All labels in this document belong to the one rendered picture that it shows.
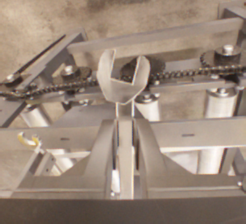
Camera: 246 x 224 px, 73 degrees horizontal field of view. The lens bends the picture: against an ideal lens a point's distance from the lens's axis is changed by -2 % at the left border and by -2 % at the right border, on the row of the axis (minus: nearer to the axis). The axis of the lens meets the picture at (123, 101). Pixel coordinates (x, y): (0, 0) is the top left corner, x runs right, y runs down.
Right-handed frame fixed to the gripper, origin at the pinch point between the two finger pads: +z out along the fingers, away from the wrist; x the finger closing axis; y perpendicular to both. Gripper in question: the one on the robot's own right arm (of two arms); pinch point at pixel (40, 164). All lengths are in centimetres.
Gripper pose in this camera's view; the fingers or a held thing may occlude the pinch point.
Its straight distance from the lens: 39.3
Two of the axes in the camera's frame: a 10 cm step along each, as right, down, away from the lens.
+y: 2.0, 7.9, 5.9
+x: 9.7, -0.8, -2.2
